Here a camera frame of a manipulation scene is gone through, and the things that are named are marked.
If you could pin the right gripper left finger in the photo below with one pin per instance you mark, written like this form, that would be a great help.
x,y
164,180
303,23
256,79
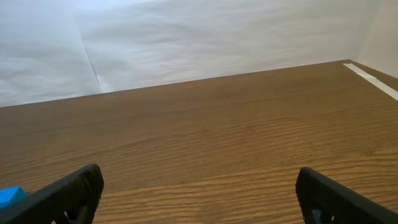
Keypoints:
x,y
62,199

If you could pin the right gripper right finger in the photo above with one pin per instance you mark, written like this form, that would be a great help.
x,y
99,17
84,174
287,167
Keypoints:
x,y
329,199

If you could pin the blue cube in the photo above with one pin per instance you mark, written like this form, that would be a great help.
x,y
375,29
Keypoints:
x,y
11,194

